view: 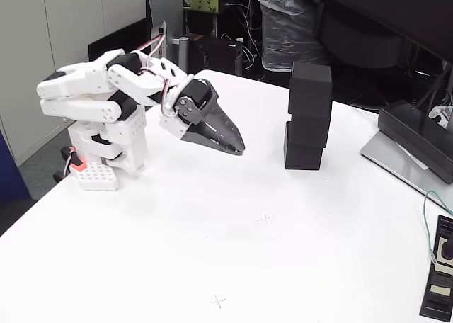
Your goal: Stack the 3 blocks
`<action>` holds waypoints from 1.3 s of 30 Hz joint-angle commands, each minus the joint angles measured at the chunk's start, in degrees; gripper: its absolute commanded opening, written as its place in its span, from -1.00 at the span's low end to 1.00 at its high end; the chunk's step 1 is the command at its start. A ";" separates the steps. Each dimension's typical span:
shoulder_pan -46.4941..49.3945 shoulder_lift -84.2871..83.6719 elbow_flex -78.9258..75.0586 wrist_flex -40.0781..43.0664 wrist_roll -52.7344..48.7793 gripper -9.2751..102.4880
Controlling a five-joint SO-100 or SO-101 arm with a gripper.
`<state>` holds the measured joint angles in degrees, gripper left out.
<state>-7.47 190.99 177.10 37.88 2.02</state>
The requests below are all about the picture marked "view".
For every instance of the black cube block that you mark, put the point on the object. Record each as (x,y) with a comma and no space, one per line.
(309,89)
(308,131)
(302,156)

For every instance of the black computer case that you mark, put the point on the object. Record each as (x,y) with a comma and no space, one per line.
(216,54)

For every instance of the silver computer tower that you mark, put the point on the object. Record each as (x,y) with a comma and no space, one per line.
(170,11)

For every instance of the black office chair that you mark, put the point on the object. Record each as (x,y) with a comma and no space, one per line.
(354,36)

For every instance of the grey cabinet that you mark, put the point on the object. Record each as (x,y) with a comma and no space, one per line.
(28,54)

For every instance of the silver monitor stand base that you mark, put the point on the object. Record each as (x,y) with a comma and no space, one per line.
(393,163)

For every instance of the black box device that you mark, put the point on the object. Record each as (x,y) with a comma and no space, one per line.
(407,124)

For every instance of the blue partition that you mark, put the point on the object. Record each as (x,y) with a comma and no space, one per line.
(10,181)

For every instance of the crumpled plastic bag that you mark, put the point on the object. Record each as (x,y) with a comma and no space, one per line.
(440,112)

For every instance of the black panel with labels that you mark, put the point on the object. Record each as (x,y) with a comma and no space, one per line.
(439,301)

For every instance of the grey metal post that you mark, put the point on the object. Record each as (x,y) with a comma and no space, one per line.
(182,54)

